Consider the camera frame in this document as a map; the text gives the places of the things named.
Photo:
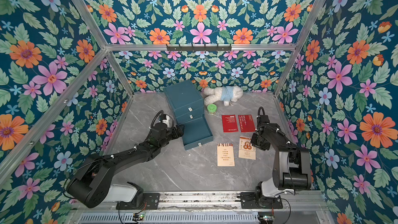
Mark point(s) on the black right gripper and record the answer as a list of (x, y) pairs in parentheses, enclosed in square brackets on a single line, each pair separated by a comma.
[(258, 141)]

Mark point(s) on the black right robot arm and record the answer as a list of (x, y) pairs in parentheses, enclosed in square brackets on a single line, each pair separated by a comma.
[(291, 170)]

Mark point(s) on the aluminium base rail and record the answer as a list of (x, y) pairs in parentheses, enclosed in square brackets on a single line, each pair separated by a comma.
[(224, 201)]

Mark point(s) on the green small jar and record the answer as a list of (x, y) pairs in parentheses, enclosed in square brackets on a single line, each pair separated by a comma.
[(212, 109)]

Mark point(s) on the beige postcard with orange emblem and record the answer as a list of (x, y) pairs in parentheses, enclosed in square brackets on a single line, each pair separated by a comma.
[(246, 149)]

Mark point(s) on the white plush toy dog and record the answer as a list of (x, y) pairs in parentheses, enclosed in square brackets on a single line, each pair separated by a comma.
[(227, 95)]

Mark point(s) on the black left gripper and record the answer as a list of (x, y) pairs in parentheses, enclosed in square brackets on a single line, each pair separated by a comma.
[(180, 133)]

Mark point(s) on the black hook rail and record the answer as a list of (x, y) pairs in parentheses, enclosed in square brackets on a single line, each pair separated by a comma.
[(194, 48)]

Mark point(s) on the teal drawer cabinet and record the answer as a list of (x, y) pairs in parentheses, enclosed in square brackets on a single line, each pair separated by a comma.
[(187, 105)]

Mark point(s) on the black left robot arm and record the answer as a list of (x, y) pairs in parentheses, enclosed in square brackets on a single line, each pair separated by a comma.
[(92, 182)]

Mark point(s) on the red postcard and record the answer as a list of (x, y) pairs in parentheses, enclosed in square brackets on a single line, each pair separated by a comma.
[(246, 123), (229, 123)]

